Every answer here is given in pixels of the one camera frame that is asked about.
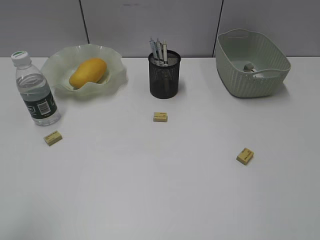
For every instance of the grey grip white pen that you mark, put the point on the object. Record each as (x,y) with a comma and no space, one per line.
(159,47)

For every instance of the beige grip white pen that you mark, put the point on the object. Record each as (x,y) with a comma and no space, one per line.
(165,54)

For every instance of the blue grip pen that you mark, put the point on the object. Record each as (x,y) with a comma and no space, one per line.
(154,49)

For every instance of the yellow mango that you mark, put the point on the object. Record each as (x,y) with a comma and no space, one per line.
(90,71)

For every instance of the yellow eraser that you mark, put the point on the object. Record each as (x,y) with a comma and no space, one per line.
(245,156)
(53,138)
(160,117)

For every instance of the white waste paper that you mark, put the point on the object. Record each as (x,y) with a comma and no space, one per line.
(249,68)

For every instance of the clear plastic water bottle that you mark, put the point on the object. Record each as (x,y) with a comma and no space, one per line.
(34,90)

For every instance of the black mesh pen holder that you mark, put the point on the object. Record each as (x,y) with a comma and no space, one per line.
(164,80)

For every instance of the light green plastic basket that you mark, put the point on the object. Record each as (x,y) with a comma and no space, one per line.
(238,47)

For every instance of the translucent green wavy plate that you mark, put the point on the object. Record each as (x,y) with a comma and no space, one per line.
(59,67)

